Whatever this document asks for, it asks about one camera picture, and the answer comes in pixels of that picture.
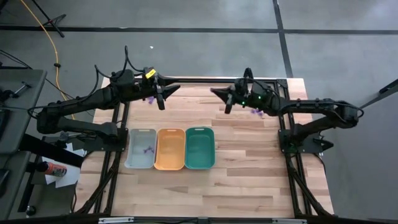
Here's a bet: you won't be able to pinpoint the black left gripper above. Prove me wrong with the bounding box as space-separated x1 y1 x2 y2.
136 74 181 111

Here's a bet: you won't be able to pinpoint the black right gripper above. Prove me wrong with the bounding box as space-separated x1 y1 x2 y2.
210 77 255 114

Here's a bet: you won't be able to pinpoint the yellow plastic bin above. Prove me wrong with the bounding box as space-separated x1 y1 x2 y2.
154 128 187 171

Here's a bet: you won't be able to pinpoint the grey plastic bin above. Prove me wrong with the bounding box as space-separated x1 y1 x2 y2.
124 128 157 170

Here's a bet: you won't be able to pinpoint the green plastic bin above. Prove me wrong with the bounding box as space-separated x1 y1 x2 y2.
184 126 216 170

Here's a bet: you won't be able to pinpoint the black support beam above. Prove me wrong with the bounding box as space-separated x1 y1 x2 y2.
18 133 85 169

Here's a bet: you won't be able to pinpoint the white paper sheets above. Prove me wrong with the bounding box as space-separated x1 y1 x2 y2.
41 142 87 189

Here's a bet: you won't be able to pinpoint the black tripod stand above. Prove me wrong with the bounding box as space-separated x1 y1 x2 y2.
30 0 67 39

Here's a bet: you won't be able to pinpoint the orange spray can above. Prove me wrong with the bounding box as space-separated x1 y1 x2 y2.
36 161 68 178

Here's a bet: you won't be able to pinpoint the black metal clamp tool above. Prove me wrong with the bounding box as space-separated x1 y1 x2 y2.
0 81 32 102

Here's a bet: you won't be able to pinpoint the grey side cart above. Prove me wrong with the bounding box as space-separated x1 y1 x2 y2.
0 68 48 220

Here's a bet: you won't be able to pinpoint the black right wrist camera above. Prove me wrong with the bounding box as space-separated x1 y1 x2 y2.
234 77 249 94

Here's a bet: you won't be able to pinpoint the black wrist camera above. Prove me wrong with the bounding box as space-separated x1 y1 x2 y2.
234 77 249 94
142 67 159 91

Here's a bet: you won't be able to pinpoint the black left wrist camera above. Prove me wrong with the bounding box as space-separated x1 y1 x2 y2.
142 67 159 91

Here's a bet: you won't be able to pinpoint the yellow cable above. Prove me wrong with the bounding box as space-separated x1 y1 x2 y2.
20 0 76 121

